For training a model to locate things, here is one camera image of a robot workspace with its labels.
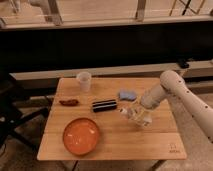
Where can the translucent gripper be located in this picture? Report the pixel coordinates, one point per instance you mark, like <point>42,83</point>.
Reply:
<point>141,115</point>

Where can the clear plastic bottle white cap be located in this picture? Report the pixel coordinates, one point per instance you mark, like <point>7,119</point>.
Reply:
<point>128,113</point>

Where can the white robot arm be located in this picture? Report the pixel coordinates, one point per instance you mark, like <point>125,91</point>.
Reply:
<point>170,82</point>

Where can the blue sponge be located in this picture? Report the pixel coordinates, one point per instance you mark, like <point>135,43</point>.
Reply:
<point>127,95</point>

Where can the black striped rectangular case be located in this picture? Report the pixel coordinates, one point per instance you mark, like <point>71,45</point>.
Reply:
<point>105,105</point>

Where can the wooden folding table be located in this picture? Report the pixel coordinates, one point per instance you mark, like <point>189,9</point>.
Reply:
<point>120,139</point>

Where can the orange bowl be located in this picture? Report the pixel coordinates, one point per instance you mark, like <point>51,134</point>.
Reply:
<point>81,136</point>

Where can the black clamp on ledge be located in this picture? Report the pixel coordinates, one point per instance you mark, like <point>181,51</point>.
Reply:
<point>182,63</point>

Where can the clear plastic cup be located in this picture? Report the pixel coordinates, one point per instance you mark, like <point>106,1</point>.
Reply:
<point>84,80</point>

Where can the dark red chili pepper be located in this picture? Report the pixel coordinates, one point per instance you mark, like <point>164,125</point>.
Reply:
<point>71,102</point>

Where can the black chair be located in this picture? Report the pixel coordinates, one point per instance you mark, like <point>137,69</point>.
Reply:
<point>10,116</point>

